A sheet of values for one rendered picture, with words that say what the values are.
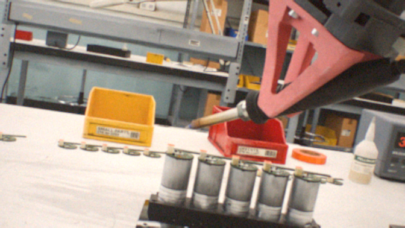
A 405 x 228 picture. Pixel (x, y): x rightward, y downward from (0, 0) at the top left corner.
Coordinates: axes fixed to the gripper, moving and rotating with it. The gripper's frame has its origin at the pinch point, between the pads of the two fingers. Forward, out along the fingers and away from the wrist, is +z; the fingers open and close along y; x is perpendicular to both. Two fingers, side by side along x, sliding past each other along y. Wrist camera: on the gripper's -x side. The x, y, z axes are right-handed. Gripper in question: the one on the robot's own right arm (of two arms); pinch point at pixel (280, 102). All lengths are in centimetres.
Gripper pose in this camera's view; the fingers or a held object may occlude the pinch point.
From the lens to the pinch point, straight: 32.6
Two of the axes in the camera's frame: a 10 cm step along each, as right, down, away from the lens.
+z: -4.8, 7.5, 4.5
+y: -7.0, -0.2, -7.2
